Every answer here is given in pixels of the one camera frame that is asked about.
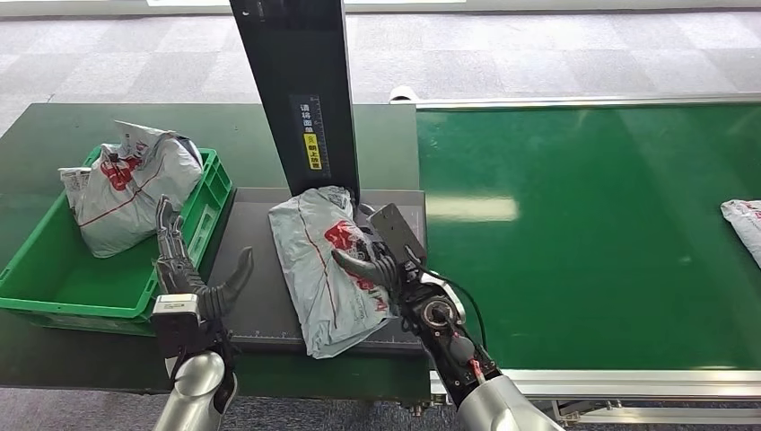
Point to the black inbound machine column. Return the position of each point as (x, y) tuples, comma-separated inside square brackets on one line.
[(297, 59)]

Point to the small white printed package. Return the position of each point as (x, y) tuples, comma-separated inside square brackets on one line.
[(74, 181)]

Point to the dark green table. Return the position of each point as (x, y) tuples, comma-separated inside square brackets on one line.
[(47, 128)]

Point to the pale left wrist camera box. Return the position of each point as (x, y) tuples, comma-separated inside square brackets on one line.
[(175, 321)]

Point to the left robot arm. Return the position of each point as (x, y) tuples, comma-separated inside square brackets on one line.
[(196, 380)]

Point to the grey package with red print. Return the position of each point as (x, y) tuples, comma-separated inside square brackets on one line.
[(131, 202), (303, 268), (746, 226)]

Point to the green conveyor belt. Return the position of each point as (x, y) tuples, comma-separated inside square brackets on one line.
[(594, 238)]

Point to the green plastic delivery crate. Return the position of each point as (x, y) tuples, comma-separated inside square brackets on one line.
[(71, 285)]

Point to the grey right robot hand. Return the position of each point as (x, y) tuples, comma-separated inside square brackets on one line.
[(440, 324)]

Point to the grey inbound machine platform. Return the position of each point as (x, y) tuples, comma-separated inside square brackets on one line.
[(255, 297)]

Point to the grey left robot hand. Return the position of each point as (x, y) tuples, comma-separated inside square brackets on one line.
[(178, 268)]

